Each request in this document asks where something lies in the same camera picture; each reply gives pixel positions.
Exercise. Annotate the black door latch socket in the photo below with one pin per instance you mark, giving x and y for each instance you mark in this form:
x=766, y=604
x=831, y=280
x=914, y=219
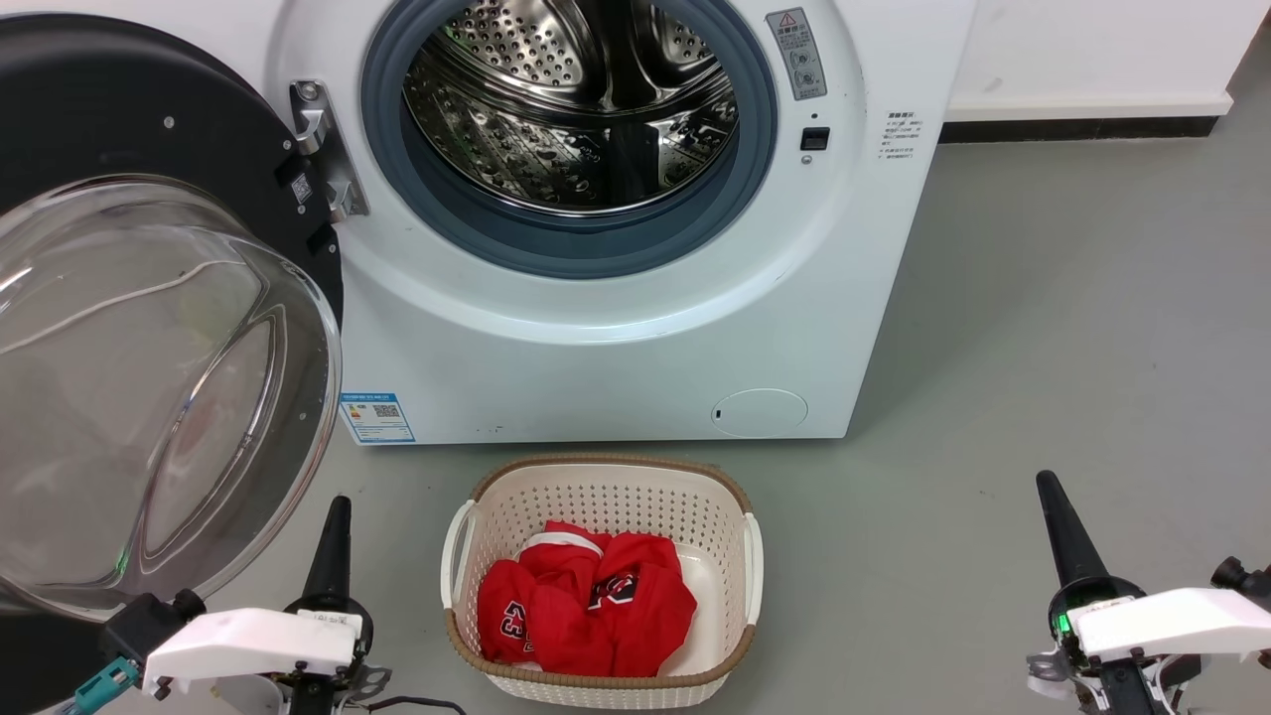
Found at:
x=815, y=139

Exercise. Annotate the silver metal door hinge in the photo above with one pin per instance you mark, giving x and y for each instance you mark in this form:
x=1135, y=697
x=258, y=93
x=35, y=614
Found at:
x=338, y=169

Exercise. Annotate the white text label sticker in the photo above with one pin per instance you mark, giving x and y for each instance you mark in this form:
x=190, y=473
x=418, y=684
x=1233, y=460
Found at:
x=904, y=136

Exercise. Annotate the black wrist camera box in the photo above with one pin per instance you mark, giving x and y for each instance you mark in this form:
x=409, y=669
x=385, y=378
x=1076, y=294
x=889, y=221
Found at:
x=139, y=628
x=1241, y=576

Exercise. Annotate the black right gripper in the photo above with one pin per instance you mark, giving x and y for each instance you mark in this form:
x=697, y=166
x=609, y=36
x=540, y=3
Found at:
x=1122, y=680

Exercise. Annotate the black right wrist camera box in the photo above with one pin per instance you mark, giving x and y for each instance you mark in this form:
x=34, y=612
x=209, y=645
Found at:
x=1241, y=576

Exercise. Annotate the red sports jersey clothing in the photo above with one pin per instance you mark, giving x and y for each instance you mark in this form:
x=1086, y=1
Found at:
x=596, y=616

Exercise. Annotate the grey warning sticker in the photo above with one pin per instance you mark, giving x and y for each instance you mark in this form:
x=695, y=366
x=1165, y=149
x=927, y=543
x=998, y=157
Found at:
x=796, y=55

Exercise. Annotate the round white filter cover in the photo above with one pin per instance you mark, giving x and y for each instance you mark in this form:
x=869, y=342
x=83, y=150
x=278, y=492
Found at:
x=760, y=413

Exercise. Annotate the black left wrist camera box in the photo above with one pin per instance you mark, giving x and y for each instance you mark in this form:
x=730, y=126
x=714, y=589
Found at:
x=139, y=628

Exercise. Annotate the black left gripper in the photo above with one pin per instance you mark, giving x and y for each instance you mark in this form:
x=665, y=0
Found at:
x=328, y=690

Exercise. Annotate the blue energy label sticker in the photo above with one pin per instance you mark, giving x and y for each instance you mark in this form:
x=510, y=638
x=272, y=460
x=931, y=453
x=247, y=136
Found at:
x=377, y=419

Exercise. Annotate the steel perforated washer drum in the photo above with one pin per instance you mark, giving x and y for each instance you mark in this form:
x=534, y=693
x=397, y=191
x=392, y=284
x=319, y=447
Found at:
x=516, y=149

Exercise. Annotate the white front-load washing machine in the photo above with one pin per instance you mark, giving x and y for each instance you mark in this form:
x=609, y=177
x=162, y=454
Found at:
x=596, y=387

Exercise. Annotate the black round glass washer door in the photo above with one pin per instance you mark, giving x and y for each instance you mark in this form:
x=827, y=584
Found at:
x=99, y=99

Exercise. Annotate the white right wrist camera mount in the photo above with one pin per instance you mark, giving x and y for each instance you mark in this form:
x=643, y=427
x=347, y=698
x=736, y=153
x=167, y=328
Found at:
x=1172, y=621

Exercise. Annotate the cream plastic laundry basket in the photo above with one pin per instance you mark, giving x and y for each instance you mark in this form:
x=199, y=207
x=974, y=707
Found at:
x=596, y=487

